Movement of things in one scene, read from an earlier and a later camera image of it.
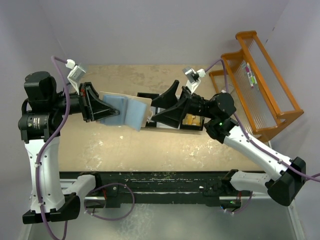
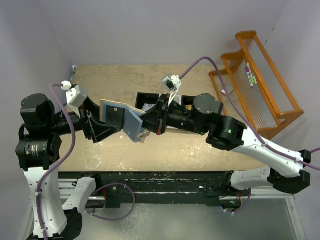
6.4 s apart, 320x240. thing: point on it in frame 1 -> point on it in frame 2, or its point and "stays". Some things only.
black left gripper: (92, 106) -> (92, 127)
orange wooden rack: (255, 87) stays
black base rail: (121, 189) stays
